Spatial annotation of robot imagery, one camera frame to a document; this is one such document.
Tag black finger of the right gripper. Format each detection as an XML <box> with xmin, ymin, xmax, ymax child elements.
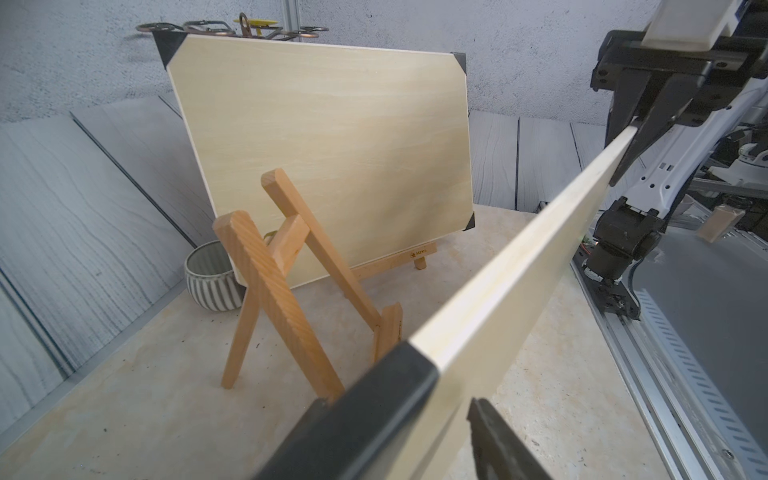
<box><xmin>608</xmin><ymin>74</ymin><xmax>699</xmax><ymax>186</ymax></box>
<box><xmin>605</xmin><ymin>69</ymin><xmax>651</xmax><ymax>146</ymax></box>

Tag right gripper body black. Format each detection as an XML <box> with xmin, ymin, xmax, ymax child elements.
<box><xmin>590</xmin><ymin>30</ymin><xmax>767</xmax><ymax>126</ymax></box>

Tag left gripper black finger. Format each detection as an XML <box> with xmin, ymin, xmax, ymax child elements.
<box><xmin>467</xmin><ymin>398</ymin><xmax>552</xmax><ymax>480</ymax></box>

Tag wooden board black corners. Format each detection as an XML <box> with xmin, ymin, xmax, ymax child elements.
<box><xmin>154</xmin><ymin>32</ymin><xmax>474</xmax><ymax>267</ymax></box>
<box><xmin>260</xmin><ymin>126</ymin><xmax>637</xmax><ymax>479</ymax></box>

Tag small wooden easel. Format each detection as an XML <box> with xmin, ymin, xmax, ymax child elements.
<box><xmin>352</xmin><ymin>241</ymin><xmax>437</xmax><ymax>280</ymax></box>

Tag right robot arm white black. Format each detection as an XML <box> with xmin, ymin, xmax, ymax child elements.
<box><xmin>579</xmin><ymin>30</ymin><xmax>767</xmax><ymax>319</ymax></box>

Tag striped ceramic mug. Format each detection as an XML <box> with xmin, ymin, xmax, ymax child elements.
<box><xmin>184</xmin><ymin>241</ymin><xmax>246</xmax><ymax>312</ymax></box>

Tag yellow plastic wine glass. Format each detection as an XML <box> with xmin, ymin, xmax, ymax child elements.
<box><xmin>237</xmin><ymin>16</ymin><xmax>281</xmax><ymax>38</ymax></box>

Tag metal scroll stand dark base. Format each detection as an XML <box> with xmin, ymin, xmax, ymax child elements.
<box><xmin>134</xmin><ymin>11</ymin><xmax>330</xmax><ymax>42</ymax></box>

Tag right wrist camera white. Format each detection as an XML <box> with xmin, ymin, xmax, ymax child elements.
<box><xmin>641</xmin><ymin>0</ymin><xmax>744</xmax><ymax>52</ymax></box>

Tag aluminium mounting rail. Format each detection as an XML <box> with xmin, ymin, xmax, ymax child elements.
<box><xmin>572</xmin><ymin>250</ymin><xmax>767</xmax><ymax>479</ymax></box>

